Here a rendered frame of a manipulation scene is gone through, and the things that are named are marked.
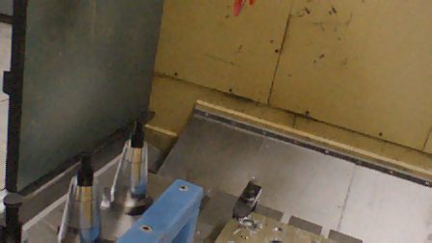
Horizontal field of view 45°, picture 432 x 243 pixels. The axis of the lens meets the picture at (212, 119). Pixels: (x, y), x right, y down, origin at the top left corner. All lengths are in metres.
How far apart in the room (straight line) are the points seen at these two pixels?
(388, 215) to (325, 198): 0.20
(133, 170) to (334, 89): 1.26
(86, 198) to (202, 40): 1.40
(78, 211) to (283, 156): 1.35
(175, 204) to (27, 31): 0.73
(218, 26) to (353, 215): 0.78
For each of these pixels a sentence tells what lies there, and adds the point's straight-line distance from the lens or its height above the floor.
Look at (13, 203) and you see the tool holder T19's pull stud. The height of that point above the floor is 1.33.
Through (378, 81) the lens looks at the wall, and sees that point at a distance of 1.79.
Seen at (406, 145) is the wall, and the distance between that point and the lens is 1.85.
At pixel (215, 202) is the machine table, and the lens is 1.31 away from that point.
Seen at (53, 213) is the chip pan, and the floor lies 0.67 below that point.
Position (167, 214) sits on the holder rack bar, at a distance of 0.62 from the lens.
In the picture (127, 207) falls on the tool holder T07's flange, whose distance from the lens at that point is 0.63.
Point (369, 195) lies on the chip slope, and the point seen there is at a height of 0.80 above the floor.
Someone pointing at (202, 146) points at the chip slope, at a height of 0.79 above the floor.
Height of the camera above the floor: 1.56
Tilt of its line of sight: 22 degrees down
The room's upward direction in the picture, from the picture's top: 12 degrees clockwise
